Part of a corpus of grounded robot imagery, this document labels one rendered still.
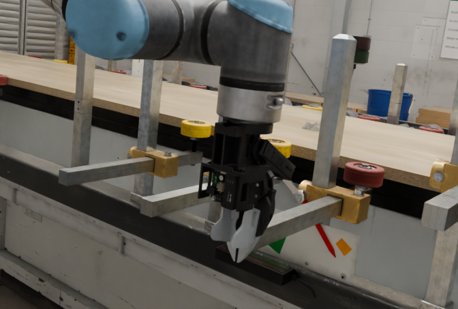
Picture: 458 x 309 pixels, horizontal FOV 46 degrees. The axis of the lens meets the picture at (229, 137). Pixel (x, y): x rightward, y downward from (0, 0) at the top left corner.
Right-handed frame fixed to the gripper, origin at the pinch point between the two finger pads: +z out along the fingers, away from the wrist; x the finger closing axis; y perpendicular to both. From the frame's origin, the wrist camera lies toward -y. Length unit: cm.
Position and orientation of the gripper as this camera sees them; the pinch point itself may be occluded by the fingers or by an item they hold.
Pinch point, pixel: (240, 252)
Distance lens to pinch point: 82.9
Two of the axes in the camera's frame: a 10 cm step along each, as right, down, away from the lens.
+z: -1.1, 9.8, 1.8
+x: 7.9, 1.9, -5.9
